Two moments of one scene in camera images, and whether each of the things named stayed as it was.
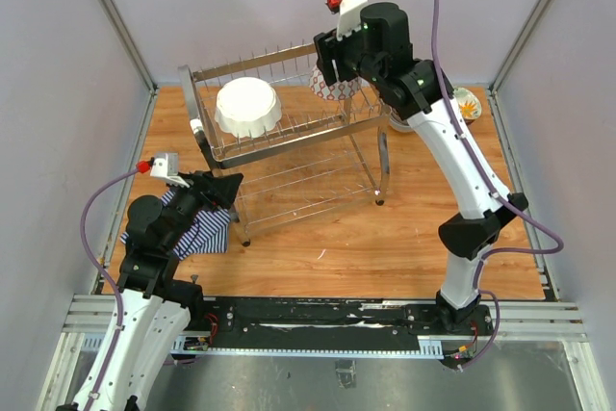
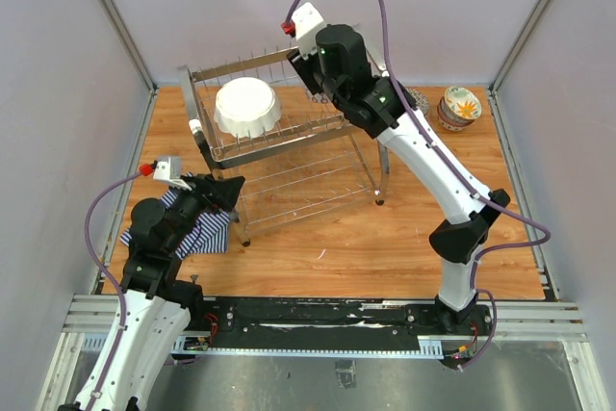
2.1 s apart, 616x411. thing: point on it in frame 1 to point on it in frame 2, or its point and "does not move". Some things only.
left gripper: [220, 191] does not move
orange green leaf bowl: [468, 103] does not move
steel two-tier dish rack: [299, 147] does not move
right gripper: [328, 48] to [302, 67]
